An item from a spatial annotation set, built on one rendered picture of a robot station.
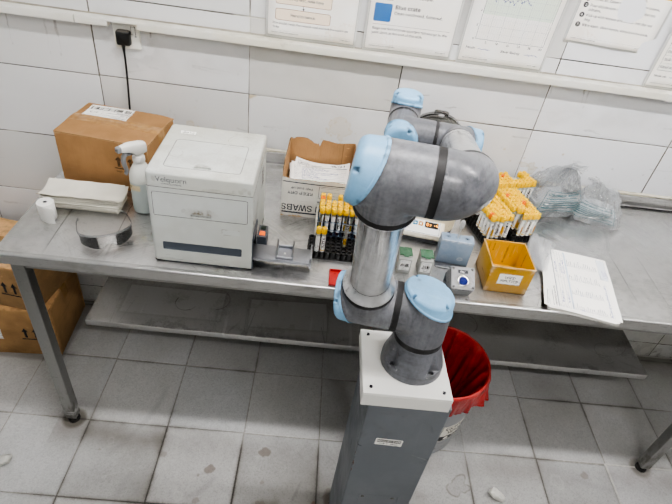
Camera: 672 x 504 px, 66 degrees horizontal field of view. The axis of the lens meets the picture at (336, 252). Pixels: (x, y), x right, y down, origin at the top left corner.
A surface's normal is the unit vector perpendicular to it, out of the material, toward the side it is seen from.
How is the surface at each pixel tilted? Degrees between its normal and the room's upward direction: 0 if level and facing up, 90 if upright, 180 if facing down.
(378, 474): 90
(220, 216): 90
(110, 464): 0
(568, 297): 1
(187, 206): 90
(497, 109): 90
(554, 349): 0
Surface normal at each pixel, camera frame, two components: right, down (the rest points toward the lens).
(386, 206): -0.19, 0.82
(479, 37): -0.04, 0.67
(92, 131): 0.12, -0.75
